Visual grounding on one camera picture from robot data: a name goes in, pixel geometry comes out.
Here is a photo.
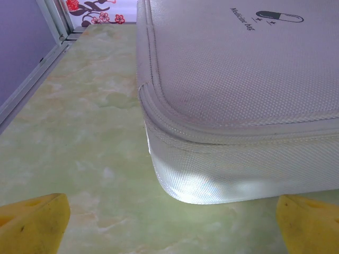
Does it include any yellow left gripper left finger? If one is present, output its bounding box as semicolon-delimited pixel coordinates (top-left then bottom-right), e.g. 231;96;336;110
0;193;71;254

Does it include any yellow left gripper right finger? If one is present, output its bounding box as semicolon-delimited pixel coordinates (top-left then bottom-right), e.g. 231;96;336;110
275;195;339;254

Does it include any aluminium frame side rail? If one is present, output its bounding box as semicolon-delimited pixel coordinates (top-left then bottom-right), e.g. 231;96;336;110
0;25;85;133

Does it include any aluminium frame post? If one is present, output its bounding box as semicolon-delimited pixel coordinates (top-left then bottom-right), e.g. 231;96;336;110
34;0;77;42

